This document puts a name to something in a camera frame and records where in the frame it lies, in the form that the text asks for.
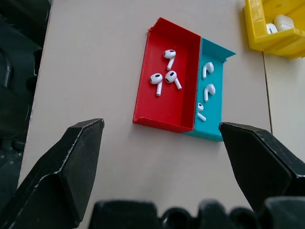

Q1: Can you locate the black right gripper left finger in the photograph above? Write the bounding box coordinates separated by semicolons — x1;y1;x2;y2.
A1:
0;118;105;229

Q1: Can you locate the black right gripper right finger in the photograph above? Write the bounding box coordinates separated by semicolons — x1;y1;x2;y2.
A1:
218;122;305;214

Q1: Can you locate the yellow plastic bin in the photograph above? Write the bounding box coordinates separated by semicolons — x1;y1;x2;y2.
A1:
242;0;305;60

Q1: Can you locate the teal plastic tray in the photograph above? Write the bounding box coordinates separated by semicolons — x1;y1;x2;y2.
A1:
183;37;236;142

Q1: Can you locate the red plastic tray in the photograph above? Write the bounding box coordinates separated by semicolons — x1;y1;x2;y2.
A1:
132;17;202;134

